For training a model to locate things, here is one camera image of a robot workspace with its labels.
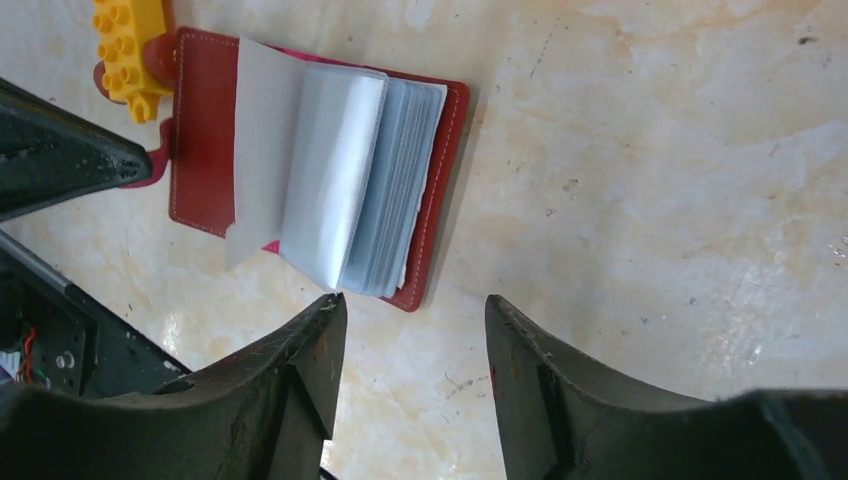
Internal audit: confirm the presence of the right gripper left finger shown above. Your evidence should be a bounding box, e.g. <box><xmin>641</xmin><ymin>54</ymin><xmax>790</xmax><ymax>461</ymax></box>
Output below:
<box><xmin>1</xmin><ymin>294</ymin><xmax>347</xmax><ymax>479</ymax></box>

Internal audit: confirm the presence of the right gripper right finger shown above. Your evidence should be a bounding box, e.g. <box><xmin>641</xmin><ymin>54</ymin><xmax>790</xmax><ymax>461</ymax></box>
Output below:
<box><xmin>485</xmin><ymin>295</ymin><xmax>847</xmax><ymax>479</ymax></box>

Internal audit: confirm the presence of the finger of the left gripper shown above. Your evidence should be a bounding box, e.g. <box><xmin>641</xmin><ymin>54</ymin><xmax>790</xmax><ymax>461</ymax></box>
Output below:
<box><xmin>1</xmin><ymin>79</ymin><xmax>154</xmax><ymax>221</ymax></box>

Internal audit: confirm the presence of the red leather card holder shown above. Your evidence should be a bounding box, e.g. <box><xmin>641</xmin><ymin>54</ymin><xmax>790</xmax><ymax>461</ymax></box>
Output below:
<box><xmin>151</xmin><ymin>27</ymin><xmax>470</xmax><ymax>312</ymax></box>

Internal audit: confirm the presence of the yellow toy brick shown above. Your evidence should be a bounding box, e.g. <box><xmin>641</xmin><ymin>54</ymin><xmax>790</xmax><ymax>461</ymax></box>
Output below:
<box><xmin>91</xmin><ymin>0</ymin><xmax>173</xmax><ymax>124</ymax></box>

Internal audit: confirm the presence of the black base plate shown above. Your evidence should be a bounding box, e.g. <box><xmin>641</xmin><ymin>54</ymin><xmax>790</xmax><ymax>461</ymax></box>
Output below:
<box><xmin>1</xmin><ymin>234</ymin><xmax>191</xmax><ymax>399</ymax></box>

